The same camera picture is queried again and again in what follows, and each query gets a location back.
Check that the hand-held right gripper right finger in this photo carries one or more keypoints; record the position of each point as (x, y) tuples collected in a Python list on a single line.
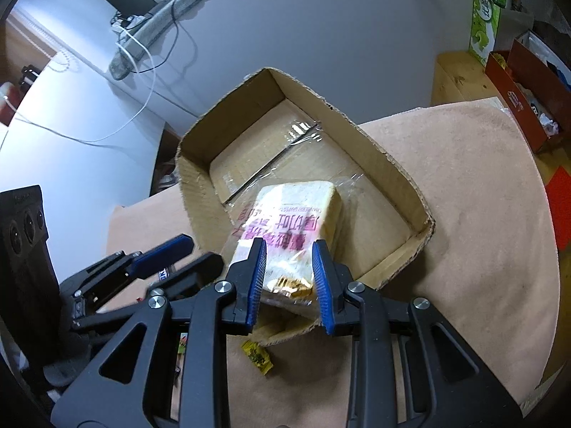
[(322, 285)]

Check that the grey padded bar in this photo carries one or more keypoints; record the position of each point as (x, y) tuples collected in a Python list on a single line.
[(147, 31)]

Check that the yellow candy wrapper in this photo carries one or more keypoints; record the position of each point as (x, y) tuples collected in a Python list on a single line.
[(258, 356)]

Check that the brown cardboard box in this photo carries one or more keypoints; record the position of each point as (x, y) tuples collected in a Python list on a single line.
[(196, 187)]

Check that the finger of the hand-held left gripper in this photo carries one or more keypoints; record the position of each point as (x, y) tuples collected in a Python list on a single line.
[(165, 252), (198, 269)]

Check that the white power strip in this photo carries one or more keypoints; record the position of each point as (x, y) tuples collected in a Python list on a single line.
[(127, 22)]

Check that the red paper sheet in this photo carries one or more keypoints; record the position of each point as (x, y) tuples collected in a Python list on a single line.
[(560, 205)]

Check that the small green wrapped candy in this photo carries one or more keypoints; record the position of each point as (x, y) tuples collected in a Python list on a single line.
[(183, 344)]

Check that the red cardboard box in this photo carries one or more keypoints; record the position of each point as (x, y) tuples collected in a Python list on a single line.
[(513, 93)]

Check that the black electronic device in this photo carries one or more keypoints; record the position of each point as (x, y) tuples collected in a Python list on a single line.
[(22, 240)]

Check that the grey cardboard box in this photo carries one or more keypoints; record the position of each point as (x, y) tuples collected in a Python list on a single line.
[(517, 22)]

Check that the green printed carton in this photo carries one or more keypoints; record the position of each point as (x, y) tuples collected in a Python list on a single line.
[(484, 26)]

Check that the sliced bread packet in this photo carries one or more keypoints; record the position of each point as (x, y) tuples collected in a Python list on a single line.
[(285, 214)]

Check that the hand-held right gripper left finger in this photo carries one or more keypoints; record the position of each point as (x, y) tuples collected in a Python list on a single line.
[(258, 276)]

